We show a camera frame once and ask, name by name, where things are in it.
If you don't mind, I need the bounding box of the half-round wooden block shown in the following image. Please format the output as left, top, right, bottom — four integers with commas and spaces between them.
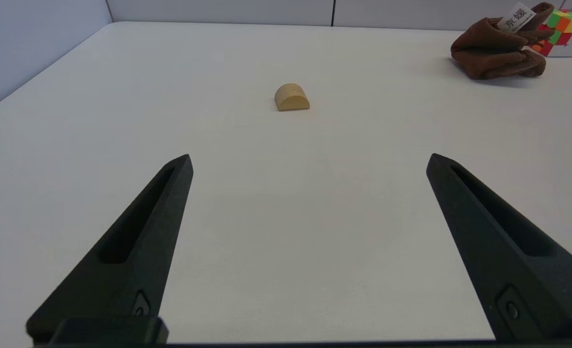
274, 83, 311, 112

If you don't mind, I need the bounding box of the brown cloth with label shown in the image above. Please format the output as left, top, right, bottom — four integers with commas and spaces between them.
451, 2, 556, 80

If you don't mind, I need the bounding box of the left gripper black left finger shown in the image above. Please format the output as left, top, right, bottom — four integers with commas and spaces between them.
26, 154, 194, 345

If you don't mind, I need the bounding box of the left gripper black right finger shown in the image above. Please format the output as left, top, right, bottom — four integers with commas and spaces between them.
426, 153, 572, 342

